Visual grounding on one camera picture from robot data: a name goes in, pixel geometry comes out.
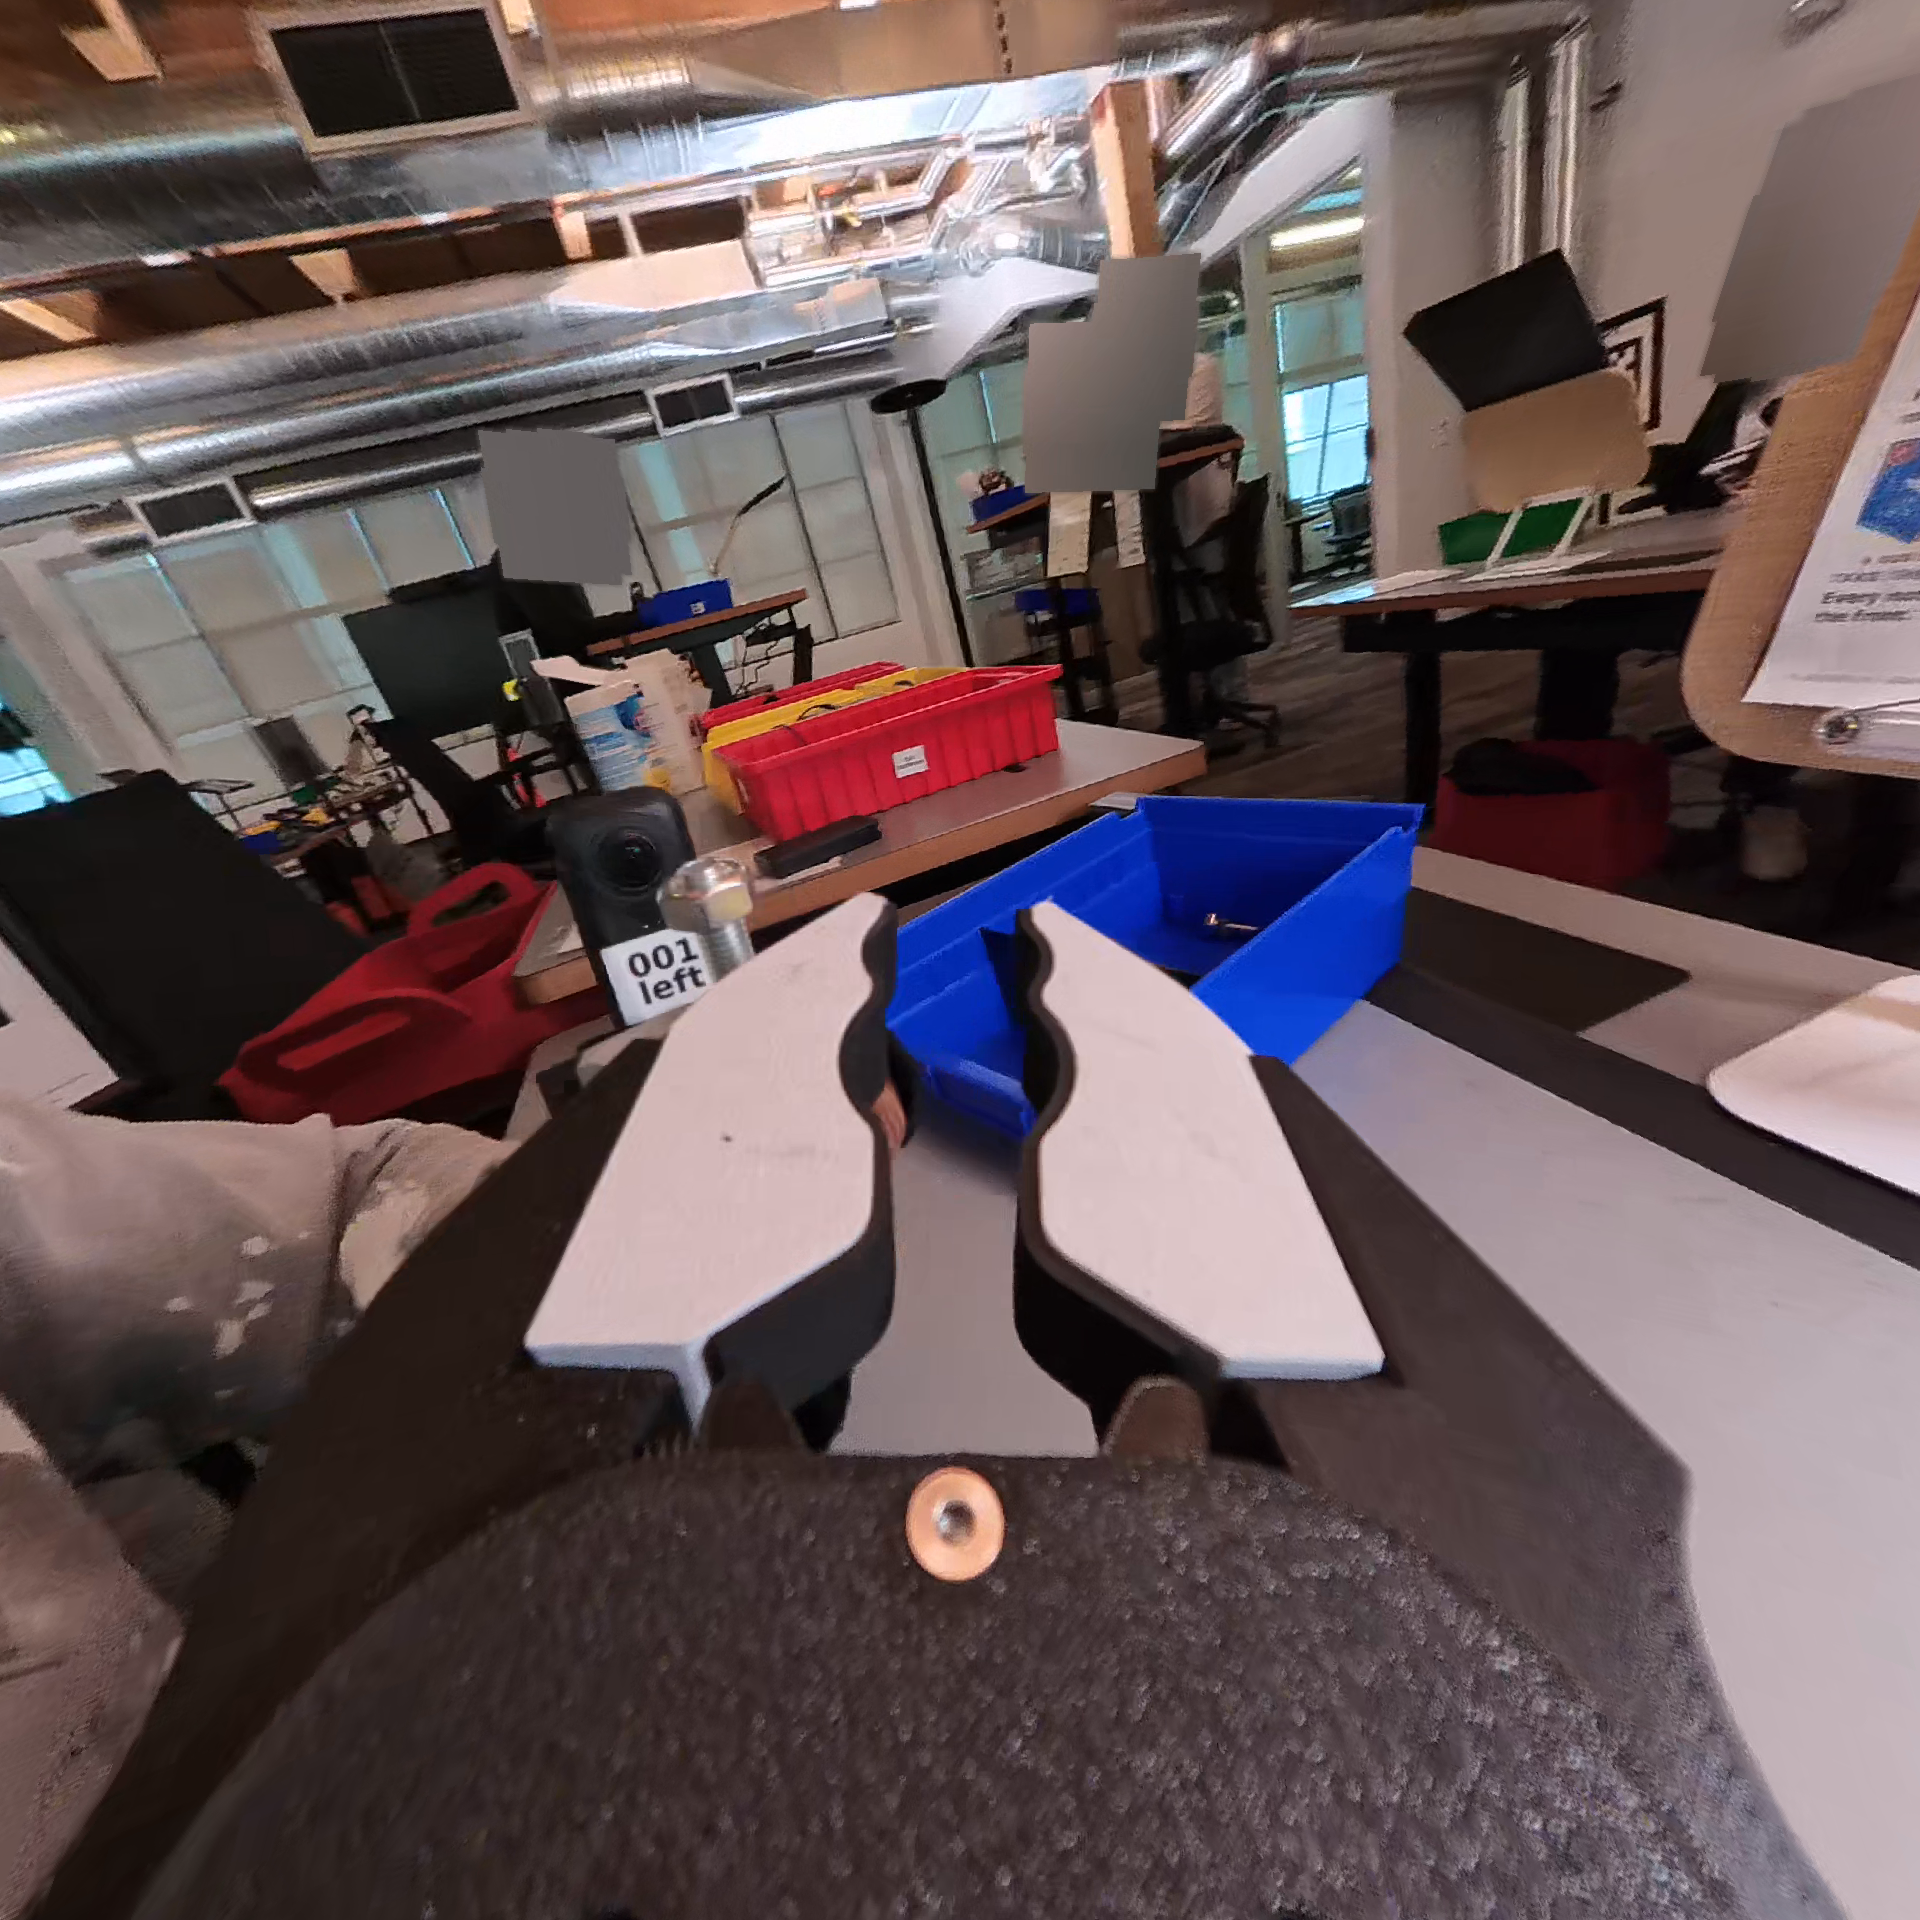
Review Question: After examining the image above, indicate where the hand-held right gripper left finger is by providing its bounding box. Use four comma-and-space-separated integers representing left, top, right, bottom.
525, 890, 899, 1426

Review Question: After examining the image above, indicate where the black rectangular block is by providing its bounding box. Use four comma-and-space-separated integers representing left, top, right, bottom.
754, 812, 886, 877

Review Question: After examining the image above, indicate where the blue plastic storage bin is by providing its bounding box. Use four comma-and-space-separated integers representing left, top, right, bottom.
886, 793, 1427, 1143

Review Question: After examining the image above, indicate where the white cardboard carton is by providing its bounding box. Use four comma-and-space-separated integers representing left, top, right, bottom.
534, 647, 709, 795

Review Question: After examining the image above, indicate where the grey desk with wood edge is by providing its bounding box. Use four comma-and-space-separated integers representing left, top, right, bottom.
512, 718, 1209, 1004

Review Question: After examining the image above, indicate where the black office chair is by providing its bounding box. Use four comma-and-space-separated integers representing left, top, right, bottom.
367, 718, 548, 867
1139, 472, 1285, 750

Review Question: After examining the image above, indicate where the dark green board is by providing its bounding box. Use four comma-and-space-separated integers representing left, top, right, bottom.
343, 577, 596, 738

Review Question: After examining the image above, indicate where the wall marker frame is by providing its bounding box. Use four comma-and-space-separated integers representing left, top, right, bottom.
1597, 298, 1670, 438

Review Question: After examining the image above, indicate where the printed instruction sheet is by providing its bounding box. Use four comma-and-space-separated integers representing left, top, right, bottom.
1743, 300, 1920, 716

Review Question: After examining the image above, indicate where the person's left forearm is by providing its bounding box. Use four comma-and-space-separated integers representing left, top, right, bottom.
0, 1095, 520, 1478

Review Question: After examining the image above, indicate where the small green bin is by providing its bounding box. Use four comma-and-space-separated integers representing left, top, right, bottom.
1438, 503, 1593, 567

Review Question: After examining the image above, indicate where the black light flag panel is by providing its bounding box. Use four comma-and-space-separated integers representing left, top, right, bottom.
1402, 249, 1611, 413

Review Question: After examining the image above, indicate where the wooden-topped work desk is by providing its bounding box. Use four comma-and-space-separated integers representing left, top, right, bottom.
1289, 508, 1733, 802

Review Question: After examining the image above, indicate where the red labelled plastic tray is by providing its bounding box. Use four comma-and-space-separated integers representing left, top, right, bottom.
718, 663, 1064, 842

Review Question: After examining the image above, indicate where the beige rounded board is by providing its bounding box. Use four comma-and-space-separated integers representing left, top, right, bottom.
1459, 367, 1652, 512

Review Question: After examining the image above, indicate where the wooden support post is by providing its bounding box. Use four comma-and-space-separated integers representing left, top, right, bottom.
1089, 74, 1164, 263

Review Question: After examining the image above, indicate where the wooden-edged white board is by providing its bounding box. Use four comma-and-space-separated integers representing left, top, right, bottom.
1680, 224, 1920, 779

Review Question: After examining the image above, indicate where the silver ceiling duct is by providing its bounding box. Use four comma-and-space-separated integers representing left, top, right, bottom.
0, 256, 903, 496

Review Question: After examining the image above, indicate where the black floor lamp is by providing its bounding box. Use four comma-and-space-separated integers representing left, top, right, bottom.
868, 380, 977, 669

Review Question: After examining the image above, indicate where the tall standing desk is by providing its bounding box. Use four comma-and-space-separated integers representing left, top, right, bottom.
967, 423, 1252, 722

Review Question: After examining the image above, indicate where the yellow plastic tray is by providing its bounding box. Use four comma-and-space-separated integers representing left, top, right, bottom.
700, 663, 965, 812

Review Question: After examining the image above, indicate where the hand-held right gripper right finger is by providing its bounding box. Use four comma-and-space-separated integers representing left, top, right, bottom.
1015, 900, 1385, 1414

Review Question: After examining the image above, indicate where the person's grey patterned sweatshirt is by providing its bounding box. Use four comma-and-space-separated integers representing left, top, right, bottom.
0, 1402, 190, 1878

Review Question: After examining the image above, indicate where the red fabric bag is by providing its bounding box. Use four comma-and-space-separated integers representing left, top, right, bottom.
1435, 733, 1677, 890

